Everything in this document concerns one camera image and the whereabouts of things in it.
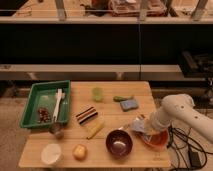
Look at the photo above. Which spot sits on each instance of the yellow toy fruit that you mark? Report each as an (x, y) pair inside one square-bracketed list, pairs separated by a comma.
[(80, 152)]

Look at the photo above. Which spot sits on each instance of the yellow toy corn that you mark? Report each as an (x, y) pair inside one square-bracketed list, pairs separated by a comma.
[(92, 131)]

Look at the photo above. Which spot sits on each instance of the green plastic cup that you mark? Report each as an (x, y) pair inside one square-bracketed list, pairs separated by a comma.
[(97, 94)]

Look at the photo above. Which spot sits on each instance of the metal fork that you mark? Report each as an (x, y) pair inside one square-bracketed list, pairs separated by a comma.
[(124, 127)]

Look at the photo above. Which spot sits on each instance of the white round cup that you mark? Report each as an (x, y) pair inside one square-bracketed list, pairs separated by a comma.
[(51, 154)]

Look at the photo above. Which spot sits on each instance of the black power adapter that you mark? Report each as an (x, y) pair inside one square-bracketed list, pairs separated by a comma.
[(194, 158)]

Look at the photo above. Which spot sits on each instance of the white brush in tray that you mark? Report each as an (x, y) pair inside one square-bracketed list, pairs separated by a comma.
[(56, 109)]

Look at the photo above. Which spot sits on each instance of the small metal cup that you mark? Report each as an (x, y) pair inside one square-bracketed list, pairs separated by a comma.
[(56, 130)]

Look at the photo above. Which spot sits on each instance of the red orange bowl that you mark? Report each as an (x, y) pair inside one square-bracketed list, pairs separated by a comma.
[(156, 142)]

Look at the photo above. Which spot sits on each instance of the blue sponge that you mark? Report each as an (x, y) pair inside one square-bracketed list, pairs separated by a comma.
[(129, 104)]

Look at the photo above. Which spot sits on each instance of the dark purple bowl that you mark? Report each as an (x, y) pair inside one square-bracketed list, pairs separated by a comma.
[(119, 143)]

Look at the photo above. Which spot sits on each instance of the striped black red block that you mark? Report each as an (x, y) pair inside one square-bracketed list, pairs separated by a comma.
[(86, 115)]

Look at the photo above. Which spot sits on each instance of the green plastic tray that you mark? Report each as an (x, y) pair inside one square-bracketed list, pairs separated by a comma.
[(44, 96)]

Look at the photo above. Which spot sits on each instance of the light blue towel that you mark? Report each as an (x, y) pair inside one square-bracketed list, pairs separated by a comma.
[(139, 125)]

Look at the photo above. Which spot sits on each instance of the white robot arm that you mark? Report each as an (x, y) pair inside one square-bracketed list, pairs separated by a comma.
[(179, 107)]

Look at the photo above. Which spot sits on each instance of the cluttered tray on shelf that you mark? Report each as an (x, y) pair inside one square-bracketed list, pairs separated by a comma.
[(131, 8)]

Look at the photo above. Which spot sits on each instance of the red brown item in tray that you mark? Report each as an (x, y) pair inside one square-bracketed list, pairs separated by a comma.
[(43, 114)]

